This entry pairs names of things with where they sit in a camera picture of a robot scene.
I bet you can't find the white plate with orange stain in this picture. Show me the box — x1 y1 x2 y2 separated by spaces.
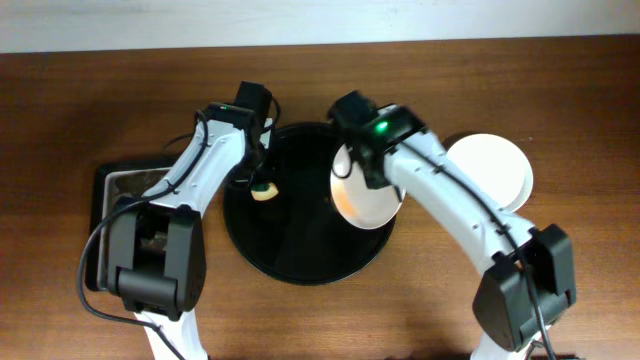
330 145 406 230

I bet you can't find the yellow green sponge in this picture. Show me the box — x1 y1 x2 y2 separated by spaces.
251 182 279 202

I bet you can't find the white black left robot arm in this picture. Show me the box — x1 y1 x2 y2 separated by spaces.
106 81 273 359

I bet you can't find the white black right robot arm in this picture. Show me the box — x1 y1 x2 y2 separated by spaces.
328 91 577 359

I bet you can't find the round black tray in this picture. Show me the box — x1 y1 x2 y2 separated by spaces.
223 123 395 285

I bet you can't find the metal water tray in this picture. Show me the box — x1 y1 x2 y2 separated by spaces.
93 167 169 291

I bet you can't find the black square mat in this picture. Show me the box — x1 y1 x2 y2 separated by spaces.
84 156 177 292

